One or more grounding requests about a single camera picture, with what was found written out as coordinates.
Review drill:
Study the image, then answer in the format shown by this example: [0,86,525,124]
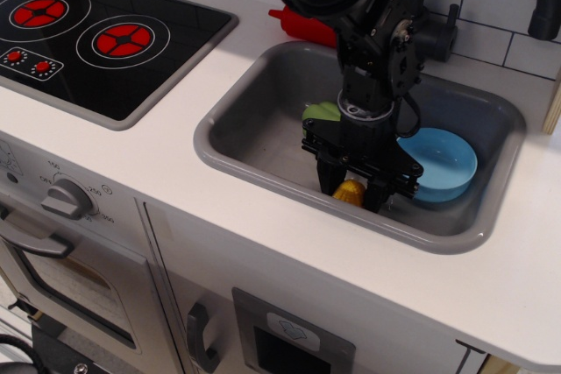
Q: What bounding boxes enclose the grey dispenser panel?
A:
[231,287,356,374]

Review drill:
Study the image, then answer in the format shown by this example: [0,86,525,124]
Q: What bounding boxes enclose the red ketchup bottle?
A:
[268,6,337,48]

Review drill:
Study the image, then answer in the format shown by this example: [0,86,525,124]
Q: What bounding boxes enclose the green toy bell pepper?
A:
[301,101,341,138]

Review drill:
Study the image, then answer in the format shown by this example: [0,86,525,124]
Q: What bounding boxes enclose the grey oven knob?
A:
[41,179,93,221]

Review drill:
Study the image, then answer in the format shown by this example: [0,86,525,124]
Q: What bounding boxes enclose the dark grey toy faucet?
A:
[407,0,560,62]

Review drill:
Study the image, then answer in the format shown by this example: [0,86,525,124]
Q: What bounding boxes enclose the grey cabinet door handle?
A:
[186,302,220,373]

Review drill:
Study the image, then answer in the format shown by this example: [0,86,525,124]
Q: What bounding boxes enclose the black cable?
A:
[0,333,56,374]

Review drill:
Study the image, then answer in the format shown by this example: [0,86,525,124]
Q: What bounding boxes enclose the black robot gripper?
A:
[302,111,423,213]

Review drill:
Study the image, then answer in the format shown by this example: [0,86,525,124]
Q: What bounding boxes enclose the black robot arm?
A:
[282,0,423,212]

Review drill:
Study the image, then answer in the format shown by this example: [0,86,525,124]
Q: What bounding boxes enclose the yellow toy corn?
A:
[332,180,366,208]

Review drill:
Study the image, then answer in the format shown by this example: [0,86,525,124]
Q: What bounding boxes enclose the blue plastic bowl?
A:
[397,128,478,203]

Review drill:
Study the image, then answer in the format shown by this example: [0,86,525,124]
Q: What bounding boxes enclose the grey toy sink basin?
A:
[193,39,528,256]

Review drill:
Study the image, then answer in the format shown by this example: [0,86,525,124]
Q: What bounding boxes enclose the grey oven door handle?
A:
[1,205,75,259]

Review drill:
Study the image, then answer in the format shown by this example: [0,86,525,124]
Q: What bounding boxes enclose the toy oven door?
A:
[0,198,185,374]

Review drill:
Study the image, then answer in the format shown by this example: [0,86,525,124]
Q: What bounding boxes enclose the black toy stovetop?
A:
[1,0,238,131]

